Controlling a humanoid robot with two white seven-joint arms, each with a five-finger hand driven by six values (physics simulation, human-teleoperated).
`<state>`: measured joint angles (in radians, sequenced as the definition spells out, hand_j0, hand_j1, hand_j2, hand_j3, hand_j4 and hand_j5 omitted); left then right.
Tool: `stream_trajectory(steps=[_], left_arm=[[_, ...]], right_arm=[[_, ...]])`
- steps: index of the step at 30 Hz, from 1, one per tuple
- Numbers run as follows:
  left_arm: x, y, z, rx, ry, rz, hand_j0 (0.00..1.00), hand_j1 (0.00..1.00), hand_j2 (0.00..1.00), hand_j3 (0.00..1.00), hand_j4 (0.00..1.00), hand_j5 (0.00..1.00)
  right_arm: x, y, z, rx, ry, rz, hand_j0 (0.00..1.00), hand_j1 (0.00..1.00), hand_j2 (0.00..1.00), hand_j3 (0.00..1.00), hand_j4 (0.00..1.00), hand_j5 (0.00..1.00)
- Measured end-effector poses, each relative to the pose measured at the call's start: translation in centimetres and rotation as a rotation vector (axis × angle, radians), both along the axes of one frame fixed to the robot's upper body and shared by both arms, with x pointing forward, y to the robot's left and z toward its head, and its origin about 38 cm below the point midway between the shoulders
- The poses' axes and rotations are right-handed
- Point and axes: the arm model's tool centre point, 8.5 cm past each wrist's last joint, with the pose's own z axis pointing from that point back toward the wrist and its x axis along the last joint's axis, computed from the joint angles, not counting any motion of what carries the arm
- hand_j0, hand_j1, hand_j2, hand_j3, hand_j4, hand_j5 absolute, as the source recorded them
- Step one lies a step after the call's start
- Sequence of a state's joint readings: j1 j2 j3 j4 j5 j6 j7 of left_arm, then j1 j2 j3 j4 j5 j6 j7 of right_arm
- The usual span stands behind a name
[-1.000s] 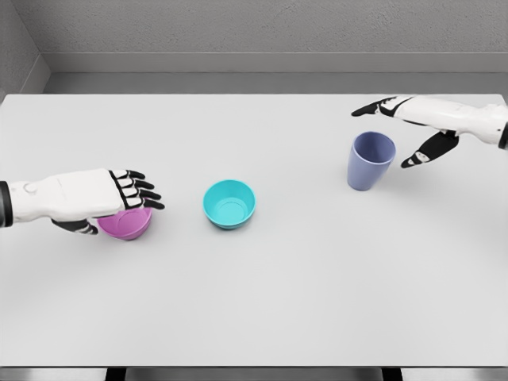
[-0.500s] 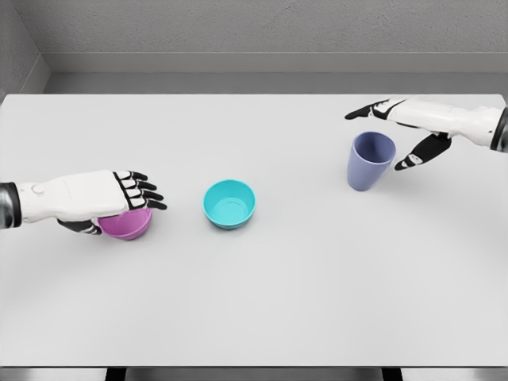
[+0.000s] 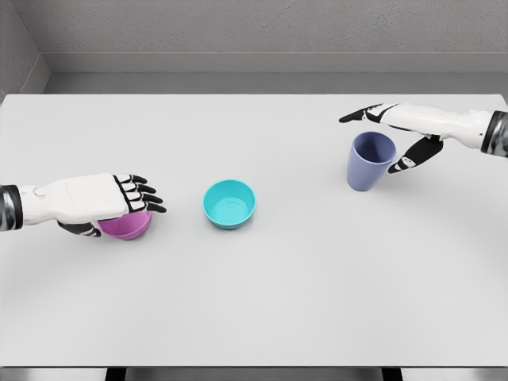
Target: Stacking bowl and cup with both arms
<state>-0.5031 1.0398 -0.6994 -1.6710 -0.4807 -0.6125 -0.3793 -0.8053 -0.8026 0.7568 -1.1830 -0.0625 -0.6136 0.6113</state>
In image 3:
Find purple bowl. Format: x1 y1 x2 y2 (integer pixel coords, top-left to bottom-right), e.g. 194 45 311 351
97 210 153 241

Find blue cup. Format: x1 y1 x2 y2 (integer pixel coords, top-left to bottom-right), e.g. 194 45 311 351
347 131 397 193

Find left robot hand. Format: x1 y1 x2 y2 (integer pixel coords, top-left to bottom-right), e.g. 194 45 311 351
50 172 167 239

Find turquoise bowl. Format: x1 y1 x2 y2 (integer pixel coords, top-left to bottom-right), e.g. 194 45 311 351
202 179 258 229

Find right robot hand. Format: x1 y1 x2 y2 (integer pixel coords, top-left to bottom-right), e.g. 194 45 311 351
338 102 453 175

